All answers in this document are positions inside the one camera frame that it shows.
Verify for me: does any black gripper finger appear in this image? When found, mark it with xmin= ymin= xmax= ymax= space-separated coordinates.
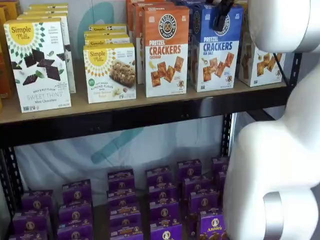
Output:
xmin=212 ymin=0 xmax=236 ymax=31

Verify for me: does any orange snack box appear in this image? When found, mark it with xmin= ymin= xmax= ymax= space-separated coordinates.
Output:
xmin=0 ymin=5 xmax=15 ymax=101
xmin=0 ymin=0 xmax=22 ymax=21

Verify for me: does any purple Annie's snack box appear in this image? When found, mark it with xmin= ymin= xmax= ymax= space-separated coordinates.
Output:
xmin=186 ymin=211 xmax=228 ymax=240
xmin=145 ymin=165 xmax=174 ymax=187
xmin=149 ymin=219 xmax=183 ymax=240
xmin=215 ymin=171 xmax=228 ymax=192
xmin=11 ymin=207 xmax=52 ymax=232
xmin=109 ymin=224 xmax=144 ymax=240
xmin=8 ymin=230 xmax=49 ymax=240
xmin=148 ymin=184 xmax=179 ymax=202
xmin=187 ymin=190 xmax=220 ymax=214
xmin=176 ymin=159 xmax=203 ymax=177
xmin=108 ymin=205 xmax=141 ymax=227
xmin=148 ymin=199 xmax=180 ymax=222
xmin=61 ymin=179 xmax=93 ymax=205
xmin=21 ymin=189 xmax=55 ymax=210
xmin=211 ymin=156 xmax=229 ymax=174
xmin=56 ymin=222 xmax=94 ymax=240
xmin=107 ymin=169 xmax=136 ymax=192
xmin=58 ymin=202 xmax=93 ymax=225
xmin=181 ymin=175 xmax=213 ymax=194
xmin=106 ymin=189 xmax=138 ymax=208

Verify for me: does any blue sea salt pretzel crackers box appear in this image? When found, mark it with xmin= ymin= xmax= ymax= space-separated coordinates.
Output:
xmin=172 ymin=0 xmax=218 ymax=12
xmin=187 ymin=3 xmax=245 ymax=93

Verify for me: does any Simple Mills sweet thins box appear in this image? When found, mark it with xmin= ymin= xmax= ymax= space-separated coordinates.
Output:
xmin=3 ymin=17 xmax=73 ymax=114
xmin=28 ymin=2 xmax=69 ymax=11
xmin=23 ymin=8 xmax=69 ymax=16
xmin=16 ymin=13 xmax=77 ymax=94

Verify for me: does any white cracker box right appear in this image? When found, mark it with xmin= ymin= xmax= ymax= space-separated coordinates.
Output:
xmin=238 ymin=1 xmax=288 ymax=88

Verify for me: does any wooden metal shelf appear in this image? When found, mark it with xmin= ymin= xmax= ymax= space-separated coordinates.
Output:
xmin=0 ymin=49 xmax=303 ymax=226

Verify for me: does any brown wooden shelf board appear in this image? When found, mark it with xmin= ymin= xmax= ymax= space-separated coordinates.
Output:
xmin=0 ymin=79 xmax=289 ymax=125

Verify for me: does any orange cheddar pretzel crackers box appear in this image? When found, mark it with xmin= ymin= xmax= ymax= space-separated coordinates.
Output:
xmin=131 ymin=1 xmax=176 ymax=85
xmin=125 ymin=0 xmax=173 ymax=40
xmin=141 ymin=5 xmax=190 ymax=99

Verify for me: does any Simple Mills almond bars box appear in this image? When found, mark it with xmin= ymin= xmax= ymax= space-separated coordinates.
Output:
xmin=82 ymin=42 xmax=137 ymax=105
xmin=84 ymin=34 xmax=131 ymax=47
xmin=83 ymin=29 xmax=129 ymax=39
xmin=88 ymin=23 xmax=128 ymax=32

